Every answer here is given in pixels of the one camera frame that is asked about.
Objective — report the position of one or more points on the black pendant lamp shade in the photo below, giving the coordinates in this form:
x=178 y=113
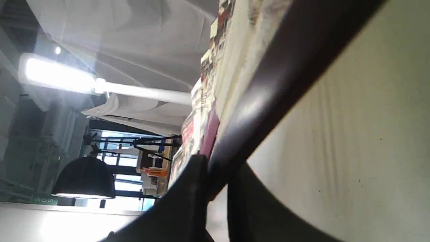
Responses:
x=85 y=178

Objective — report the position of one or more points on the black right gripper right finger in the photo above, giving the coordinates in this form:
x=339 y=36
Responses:
x=254 y=214

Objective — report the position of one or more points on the black tripod stand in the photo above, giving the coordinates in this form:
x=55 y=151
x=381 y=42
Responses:
x=138 y=144

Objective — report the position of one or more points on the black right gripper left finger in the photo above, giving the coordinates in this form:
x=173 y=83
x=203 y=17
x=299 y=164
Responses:
x=178 y=216

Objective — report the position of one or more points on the white desk lamp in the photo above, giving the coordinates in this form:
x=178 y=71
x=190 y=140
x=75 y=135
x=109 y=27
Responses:
x=43 y=72

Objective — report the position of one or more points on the painted paper folding fan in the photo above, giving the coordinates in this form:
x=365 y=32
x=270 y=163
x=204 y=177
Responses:
x=309 y=37

